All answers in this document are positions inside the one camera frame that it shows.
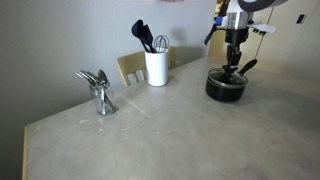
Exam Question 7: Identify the black kitchen utensils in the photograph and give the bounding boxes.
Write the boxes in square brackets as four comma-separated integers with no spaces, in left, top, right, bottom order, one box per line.
[131,19,152,54]

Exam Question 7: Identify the black spatula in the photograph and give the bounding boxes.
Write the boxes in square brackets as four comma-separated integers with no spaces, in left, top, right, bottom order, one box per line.
[142,24,157,54]

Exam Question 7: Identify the beige cabinet doors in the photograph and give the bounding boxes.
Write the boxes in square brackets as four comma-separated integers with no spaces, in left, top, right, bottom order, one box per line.
[208,0,320,81]

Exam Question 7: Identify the glass lid with black knob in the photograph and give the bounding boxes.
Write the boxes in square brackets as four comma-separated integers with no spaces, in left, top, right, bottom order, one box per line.
[207,67,249,88]

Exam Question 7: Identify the metal whisk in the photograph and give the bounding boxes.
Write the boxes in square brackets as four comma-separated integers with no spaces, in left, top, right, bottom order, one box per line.
[153,34,170,54]

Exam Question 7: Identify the glass jar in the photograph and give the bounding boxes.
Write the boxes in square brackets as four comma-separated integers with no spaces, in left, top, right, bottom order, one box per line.
[88,82,118,117]

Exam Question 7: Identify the blue cable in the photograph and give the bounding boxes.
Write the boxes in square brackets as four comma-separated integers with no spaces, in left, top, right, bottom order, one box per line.
[203,15,224,46]

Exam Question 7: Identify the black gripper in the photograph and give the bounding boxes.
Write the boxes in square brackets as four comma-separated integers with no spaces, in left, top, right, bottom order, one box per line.
[221,27,250,84]

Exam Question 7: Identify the wooden chair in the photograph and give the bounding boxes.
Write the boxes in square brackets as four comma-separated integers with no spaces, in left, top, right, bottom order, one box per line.
[116,46,177,87]

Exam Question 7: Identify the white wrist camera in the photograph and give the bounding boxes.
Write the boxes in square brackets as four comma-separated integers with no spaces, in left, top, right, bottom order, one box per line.
[248,21,277,35]

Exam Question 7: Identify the black wall switch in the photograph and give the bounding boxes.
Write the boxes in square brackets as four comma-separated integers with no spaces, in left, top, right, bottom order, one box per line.
[296,13,306,25]

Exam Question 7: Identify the white utensil holder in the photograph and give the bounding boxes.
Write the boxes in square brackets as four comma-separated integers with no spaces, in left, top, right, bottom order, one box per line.
[144,48,170,87]

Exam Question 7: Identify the black pot with handle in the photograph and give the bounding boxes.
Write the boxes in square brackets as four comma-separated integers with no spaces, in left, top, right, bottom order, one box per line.
[205,58,259,103]

